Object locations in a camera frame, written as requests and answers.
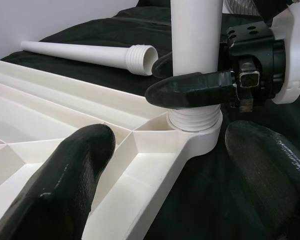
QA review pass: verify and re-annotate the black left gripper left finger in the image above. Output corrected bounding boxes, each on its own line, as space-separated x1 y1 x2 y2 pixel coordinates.
0 123 116 240

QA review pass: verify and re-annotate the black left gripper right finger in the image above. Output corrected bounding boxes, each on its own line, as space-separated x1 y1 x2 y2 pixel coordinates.
224 119 300 240

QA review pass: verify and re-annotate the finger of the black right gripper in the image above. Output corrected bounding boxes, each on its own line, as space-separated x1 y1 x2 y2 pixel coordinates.
152 51 175 78
144 70 237 111

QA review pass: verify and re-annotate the white plastic table leg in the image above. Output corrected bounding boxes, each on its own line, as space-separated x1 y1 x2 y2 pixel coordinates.
166 0 223 132
20 40 159 77

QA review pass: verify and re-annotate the white plastic children table top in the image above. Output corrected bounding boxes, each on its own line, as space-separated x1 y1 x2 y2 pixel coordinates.
0 57 223 240

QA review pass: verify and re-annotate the black tablecloth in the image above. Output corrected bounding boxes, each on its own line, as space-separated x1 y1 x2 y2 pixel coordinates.
1 0 300 240

